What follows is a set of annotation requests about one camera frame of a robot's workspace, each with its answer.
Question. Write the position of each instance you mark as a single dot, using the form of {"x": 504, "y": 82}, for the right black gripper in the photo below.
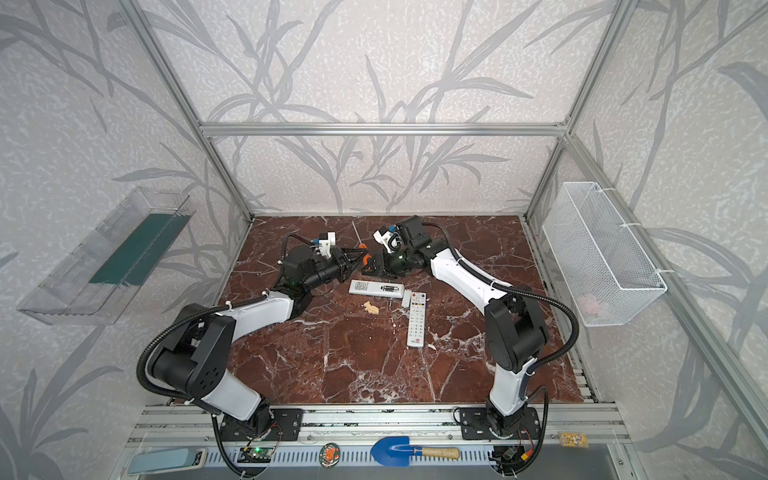
{"x": 383, "y": 262}

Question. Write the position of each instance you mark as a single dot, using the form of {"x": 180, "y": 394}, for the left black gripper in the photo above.
{"x": 342, "y": 261}

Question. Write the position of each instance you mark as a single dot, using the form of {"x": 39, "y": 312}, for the white remote control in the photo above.
{"x": 373, "y": 289}

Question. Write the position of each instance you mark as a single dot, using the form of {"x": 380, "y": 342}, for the white battery cover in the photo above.
{"x": 406, "y": 299}

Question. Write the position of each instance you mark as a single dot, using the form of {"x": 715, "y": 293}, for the orange handle screwdriver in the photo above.
{"x": 362, "y": 245}

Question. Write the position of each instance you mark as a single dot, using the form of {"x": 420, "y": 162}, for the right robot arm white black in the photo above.
{"x": 515, "y": 328}

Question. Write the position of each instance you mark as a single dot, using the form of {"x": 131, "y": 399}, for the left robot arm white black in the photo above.
{"x": 188, "y": 359}

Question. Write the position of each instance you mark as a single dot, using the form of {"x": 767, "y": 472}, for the white remote control face up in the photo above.
{"x": 417, "y": 318}

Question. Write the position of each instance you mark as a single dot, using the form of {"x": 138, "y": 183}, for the small wooden animal figure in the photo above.
{"x": 371, "y": 309}

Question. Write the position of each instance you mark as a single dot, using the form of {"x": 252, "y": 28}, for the round orange badge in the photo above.
{"x": 330, "y": 455}

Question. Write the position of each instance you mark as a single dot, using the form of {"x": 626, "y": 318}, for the pink object in basket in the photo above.
{"x": 591, "y": 306}

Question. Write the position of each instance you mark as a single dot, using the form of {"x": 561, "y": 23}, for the small green circuit board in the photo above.
{"x": 255, "y": 455}

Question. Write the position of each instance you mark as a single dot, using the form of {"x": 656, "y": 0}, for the yellow small circuit board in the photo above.
{"x": 573, "y": 440}

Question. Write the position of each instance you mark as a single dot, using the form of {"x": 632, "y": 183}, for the grey blue flat device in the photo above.
{"x": 165, "y": 461}

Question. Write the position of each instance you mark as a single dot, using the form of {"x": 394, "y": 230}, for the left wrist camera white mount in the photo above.
{"x": 325, "y": 243}

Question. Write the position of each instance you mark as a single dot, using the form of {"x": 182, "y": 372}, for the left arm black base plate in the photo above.
{"x": 282, "y": 423}

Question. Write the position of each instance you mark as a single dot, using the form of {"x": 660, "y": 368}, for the blue toy shovel wooden handle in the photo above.
{"x": 397, "y": 451}

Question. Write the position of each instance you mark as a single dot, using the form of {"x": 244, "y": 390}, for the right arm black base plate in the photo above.
{"x": 474, "y": 423}

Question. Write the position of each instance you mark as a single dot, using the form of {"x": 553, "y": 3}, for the white wire mesh basket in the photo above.
{"x": 598, "y": 253}

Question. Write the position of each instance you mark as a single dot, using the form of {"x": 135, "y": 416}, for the aluminium frame rail front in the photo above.
{"x": 364, "y": 424}

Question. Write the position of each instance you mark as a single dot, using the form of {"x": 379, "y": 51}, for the clear plastic wall bin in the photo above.
{"x": 95, "y": 283}

